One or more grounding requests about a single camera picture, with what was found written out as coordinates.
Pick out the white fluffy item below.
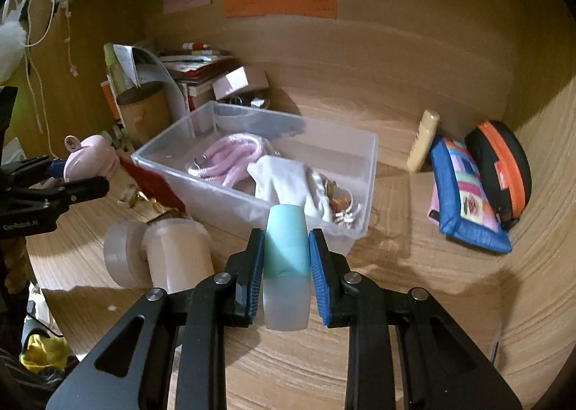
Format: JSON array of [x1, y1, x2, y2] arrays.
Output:
[[0, 18, 25, 82]]

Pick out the white cloth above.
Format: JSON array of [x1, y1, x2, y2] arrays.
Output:
[[247, 155, 334, 219]]

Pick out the black case orange zip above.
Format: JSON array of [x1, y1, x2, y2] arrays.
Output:
[[463, 120, 532, 231]]

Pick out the orange paper note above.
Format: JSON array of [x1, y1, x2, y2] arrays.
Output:
[[222, 0, 338, 19]]

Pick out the white tape roll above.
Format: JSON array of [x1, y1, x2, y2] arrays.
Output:
[[103, 221, 151, 289]]

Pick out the beige tube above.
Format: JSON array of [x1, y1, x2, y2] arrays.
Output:
[[406, 110, 440, 173]]

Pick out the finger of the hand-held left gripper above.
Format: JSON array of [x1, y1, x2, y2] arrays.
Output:
[[9, 156, 68, 183], [27, 177, 110, 213]]

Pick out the blue patchwork pouch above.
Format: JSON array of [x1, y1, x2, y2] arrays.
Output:
[[429, 137, 514, 254]]

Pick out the red card pouch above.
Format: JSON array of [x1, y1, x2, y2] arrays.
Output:
[[119, 155, 187, 217]]

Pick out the small cardboard box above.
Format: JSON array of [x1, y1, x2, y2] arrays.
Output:
[[211, 65, 271, 102]]

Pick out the bunch of keys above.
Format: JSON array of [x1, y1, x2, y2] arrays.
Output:
[[315, 171, 365, 228]]

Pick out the brown cylinder holder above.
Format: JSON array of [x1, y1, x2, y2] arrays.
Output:
[[114, 81, 174, 150]]

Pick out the pink pig toy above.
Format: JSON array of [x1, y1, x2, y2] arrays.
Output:
[[63, 134, 120, 183]]

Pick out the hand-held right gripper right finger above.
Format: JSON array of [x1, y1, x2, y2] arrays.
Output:
[[308, 227, 523, 410]]

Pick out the white hanging cord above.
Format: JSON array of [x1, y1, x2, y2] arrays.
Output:
[[4, 0, 79, 159]]

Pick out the pink phone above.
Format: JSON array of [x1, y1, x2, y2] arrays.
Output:
[[426, 194, 444, 224]]

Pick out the white plastic jar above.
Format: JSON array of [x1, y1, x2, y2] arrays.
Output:
[[143, 216, 214, 294]]

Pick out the pink coiled cord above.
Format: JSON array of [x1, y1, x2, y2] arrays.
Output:
[[188, 131, 275, 188]]

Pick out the teal capped translucent bottle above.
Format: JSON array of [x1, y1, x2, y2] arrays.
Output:
[[262, 205, 312, 332]]

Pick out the white paper sheets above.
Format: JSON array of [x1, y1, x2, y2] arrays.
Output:
[[103, 43, 194, 136]]

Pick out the yellow cloth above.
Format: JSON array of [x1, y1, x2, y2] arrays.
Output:
[[20, 333, 68, 372]]

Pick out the stack of books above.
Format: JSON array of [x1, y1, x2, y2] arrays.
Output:
[[157, 47, 241, 111]]

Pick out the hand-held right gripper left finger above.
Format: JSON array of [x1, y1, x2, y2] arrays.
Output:
[[45, 227, 266, 410]]

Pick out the clear plastic container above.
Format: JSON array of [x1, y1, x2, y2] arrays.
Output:
[[130, 100, 378, 256]]

